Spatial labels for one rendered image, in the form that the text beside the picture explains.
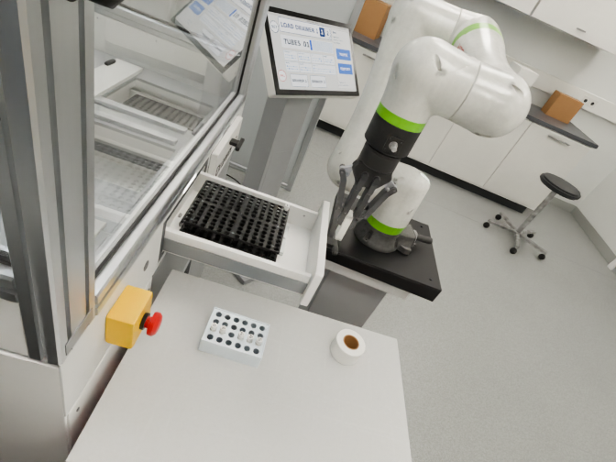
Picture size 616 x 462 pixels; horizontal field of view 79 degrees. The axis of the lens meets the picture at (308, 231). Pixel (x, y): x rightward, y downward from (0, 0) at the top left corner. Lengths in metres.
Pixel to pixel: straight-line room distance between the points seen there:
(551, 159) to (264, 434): 3.88
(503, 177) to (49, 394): 4.02
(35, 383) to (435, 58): 0.73
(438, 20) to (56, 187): 0.91
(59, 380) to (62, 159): 0.33
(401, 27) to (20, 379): 1.01
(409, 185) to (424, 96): 0.43
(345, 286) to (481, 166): 3.07
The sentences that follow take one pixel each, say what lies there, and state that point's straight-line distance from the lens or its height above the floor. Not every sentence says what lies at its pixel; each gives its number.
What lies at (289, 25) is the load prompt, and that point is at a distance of 1.61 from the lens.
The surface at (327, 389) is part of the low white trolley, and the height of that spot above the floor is 0.76.
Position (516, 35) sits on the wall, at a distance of 4.55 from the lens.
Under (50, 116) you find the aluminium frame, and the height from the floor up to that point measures 1.27.
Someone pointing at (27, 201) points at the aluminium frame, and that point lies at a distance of 0.39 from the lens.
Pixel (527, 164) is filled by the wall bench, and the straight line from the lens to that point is 4.23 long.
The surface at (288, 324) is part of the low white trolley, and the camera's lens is 0.89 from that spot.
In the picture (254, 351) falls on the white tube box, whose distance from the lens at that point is 0.80.
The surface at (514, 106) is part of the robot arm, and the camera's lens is 0.69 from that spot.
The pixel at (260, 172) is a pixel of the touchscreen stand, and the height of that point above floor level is 0.50.
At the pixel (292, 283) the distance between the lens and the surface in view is 0.83.
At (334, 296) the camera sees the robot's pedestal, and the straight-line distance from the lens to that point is 1.25.
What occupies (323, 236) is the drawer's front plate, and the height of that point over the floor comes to 0.93.
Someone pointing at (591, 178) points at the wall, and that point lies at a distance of 5.40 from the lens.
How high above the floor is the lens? 1.44
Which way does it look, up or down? 36 degrees down
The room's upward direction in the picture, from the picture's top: 25 degrees clockwise
